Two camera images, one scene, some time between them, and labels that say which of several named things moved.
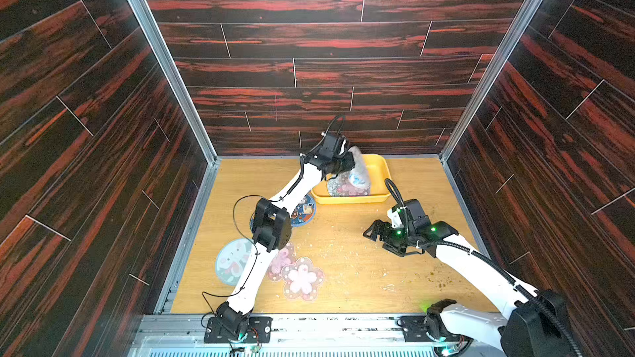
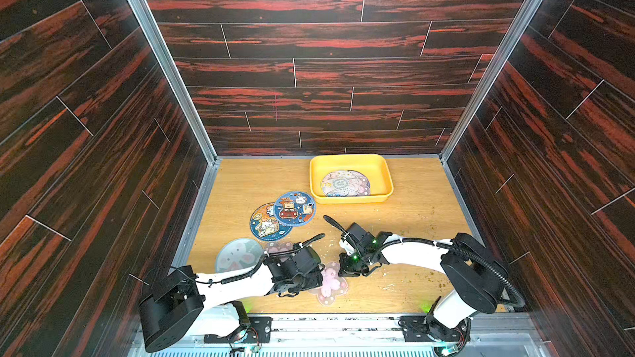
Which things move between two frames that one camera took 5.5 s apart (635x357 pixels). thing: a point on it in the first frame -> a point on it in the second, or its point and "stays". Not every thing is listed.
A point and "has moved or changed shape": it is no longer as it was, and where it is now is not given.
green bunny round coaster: [232, 259] stays
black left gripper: [347, 163] -> [316, 280]
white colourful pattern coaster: [360, 174] -> [346, 183]
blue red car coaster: [304, 212] stays
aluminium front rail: [183, 335] stays
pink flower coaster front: [302, 279] has moved or changed shape
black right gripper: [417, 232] -> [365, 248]
